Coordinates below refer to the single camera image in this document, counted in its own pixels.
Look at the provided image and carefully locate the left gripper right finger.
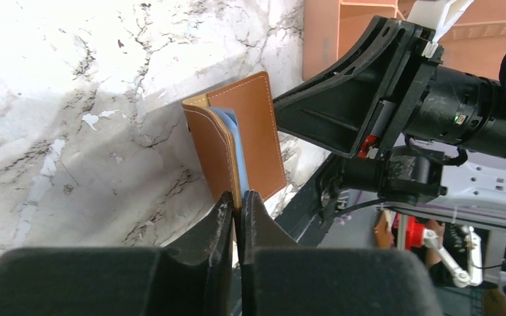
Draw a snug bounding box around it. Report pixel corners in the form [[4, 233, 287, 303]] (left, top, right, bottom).
[[240, 190, 442, 315]]

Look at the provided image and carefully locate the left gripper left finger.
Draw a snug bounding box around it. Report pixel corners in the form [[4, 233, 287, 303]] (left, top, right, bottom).
[[0, 192, 233, 315]]

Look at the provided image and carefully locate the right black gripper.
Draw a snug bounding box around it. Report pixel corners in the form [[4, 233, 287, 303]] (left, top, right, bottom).
[[272, 15, 506, 208]]

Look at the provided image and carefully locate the brown leather card holder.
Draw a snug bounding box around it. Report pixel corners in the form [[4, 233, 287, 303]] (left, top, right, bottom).
[[181, 71, 287, 209]]

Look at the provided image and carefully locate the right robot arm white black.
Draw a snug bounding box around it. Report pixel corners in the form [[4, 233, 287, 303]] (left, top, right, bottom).
[[274, 16, 506, 232]]

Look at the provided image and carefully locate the orange plastic file organizer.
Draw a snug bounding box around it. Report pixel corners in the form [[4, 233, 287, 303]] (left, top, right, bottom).
[[302, 0, 506, 82]]

